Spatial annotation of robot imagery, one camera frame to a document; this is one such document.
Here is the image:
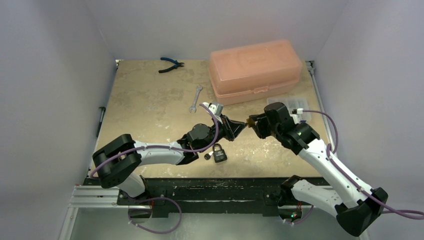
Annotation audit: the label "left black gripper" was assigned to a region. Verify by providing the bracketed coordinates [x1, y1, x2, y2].
[198, 114, 246, 153]

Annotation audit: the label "brass padlock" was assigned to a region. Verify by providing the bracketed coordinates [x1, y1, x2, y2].
[246, 118, 256, 128]

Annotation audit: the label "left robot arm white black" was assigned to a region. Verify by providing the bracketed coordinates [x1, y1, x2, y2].
[89, 114, 247, 205]

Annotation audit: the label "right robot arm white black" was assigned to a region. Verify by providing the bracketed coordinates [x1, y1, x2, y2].
[247, 102, 388, 237]

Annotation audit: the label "black key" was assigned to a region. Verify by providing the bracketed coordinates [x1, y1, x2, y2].
[203, 151, 214, 160]

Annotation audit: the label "black padlock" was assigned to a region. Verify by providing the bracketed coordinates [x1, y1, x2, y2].
[212, 143, 228, 163]

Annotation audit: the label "clear plastic organizer box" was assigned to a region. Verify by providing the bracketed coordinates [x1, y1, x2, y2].
[266, 96, 310, 112]

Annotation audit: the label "silver open-end wrench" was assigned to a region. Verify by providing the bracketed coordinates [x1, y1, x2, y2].
[188, 85, 203, 113]

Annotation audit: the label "pink plastic toolbox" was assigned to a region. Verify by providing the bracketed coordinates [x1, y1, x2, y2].
[208, 39, 303, 105]

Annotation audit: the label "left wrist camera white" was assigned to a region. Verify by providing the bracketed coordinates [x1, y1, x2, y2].
[202, 102, 224, 117]

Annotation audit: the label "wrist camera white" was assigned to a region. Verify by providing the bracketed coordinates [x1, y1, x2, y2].
[292, 108, 304, 116]
[202, 102, 224, 117]

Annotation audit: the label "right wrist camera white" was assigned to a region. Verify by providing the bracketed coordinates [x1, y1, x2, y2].
[292, 108, 304, 116]

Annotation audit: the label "blue handled pliers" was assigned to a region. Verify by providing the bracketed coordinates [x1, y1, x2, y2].
[158, 57, 185, 74]

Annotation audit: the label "black mounting base plate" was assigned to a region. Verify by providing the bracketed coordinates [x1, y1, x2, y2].
[117, 177, 299, 218]

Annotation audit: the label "aluminium frame rail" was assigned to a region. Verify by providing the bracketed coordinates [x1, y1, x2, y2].
[58, 185, 133, 240]

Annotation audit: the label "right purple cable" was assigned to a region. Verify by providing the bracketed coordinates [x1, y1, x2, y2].
[299, 109, 424, 221]

